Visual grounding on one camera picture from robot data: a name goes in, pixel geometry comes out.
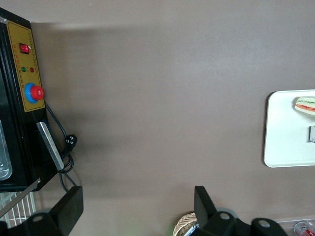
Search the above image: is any beige serving tray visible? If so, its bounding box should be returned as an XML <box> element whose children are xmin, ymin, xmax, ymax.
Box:
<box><xmin>263</xmin><ymin>89</ymin><xmax>315</xmax><ymax>169</ymax></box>

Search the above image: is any black sealing machine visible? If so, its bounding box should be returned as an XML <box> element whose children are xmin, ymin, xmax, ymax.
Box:
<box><xmin>0</xmin><ymin>7</ymin><xmax>65</xmax><ymax>193</ymax></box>

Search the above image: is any light wicker basket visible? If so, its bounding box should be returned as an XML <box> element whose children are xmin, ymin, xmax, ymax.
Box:
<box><xmin>175</xmin><ymin>212</ymin><xmax>200</xmax><ymax>236</ymax></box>

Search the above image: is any wrapped triangle sandwich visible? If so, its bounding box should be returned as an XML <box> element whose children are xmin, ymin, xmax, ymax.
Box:
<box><xmin>292</xmin><ymin>96</ymin><xmax>315</xmax><ymax>119</ymax></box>

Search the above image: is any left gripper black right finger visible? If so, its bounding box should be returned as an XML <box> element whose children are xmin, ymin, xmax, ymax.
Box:
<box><xmin>194</xmin><ymin>185</ymin><xmax>245</xmax><ymax>236</ymax></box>

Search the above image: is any red cola bottle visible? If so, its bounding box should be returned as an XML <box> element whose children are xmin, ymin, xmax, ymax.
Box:
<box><xmin>293</xmin><ymin>221</ymin><xmax>314</xmax><ymax>235</ymax></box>

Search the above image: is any clear acrylic bottle rack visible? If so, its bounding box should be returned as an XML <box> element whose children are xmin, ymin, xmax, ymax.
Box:
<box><xmin>275</xmin><ymin>219</ymin><xmax>315</xmax><ymax>236</ymax></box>

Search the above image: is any white wire basket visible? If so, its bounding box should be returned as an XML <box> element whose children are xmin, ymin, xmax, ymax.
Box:
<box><xmin>0</xmin><ymin>190</ymin><xmax>38</xmax><ymax>230</ymax></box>

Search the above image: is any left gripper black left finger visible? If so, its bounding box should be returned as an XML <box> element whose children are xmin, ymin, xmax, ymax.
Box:
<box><xmin>24</xmin><ymin>185</ymin><xmax>85</xmax><ymax>236</ymax></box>

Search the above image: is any red emergency stop button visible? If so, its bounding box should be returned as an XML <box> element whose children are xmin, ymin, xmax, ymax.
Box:
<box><xmin>24</xmin><ymin>82</ymin><xmax>45</xmax><ymax>104</ymax></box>

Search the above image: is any black power cable with plug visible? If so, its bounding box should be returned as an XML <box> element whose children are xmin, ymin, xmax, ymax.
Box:
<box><xmin>43</xmin><ymin>101</ymin><xmax>80</xmax><ymax>193</ymax></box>

